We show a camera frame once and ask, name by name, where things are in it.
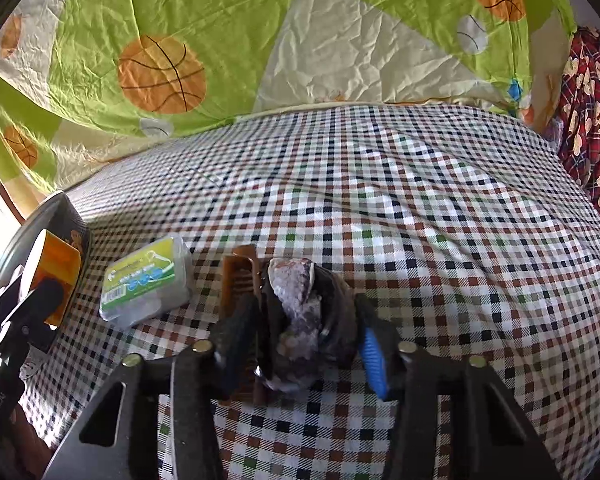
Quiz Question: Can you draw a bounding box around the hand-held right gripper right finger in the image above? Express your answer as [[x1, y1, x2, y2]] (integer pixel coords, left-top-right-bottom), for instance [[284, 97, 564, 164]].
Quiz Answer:
[[355, 294, 561, 480]]

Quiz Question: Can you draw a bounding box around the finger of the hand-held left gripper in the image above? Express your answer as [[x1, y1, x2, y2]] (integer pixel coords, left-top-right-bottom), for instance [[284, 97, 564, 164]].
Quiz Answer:
[[0, 267, 27, 322], [10, 279, 66, 342]]

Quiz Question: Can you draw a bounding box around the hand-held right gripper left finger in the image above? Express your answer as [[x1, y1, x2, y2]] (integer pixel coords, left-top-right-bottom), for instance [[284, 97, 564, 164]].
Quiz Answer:
[[42, 294, 260, 480]]

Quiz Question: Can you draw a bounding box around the small yellow block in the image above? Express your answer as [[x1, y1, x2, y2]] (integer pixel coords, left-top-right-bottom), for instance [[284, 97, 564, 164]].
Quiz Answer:
[[25, 230, 84, 329]]

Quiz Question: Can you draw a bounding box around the brown comb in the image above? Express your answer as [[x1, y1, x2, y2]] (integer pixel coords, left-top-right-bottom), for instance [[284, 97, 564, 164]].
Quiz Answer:
[[219, 245, 262, 403]]

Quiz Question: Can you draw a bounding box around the dark glittery round object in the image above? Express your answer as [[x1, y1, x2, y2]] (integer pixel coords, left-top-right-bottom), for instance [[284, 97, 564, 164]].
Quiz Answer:
[[257, 257, 362, 394]]

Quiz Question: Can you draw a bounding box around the round metal tin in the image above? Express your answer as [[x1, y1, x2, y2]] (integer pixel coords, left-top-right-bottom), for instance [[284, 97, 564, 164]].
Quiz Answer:
[[0, 190, 92, 321]]

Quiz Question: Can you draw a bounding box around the green label plastic box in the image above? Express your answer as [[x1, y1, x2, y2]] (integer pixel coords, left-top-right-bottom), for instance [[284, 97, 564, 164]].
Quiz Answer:
[[99, 234, 194, 331]]

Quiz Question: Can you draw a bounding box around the checkered tablecloth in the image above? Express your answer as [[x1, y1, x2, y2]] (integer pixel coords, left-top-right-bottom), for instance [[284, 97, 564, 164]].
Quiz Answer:
[[20, 102, 600, 480]]

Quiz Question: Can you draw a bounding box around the red floral cloth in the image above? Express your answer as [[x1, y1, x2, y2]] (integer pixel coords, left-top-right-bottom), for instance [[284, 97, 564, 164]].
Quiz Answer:
[[550, 25, 600, 241]]

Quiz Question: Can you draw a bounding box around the basketball print bed sheet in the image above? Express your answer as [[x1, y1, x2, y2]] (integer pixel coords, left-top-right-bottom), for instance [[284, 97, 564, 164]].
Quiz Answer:
[[0, 0, 578, 201]]

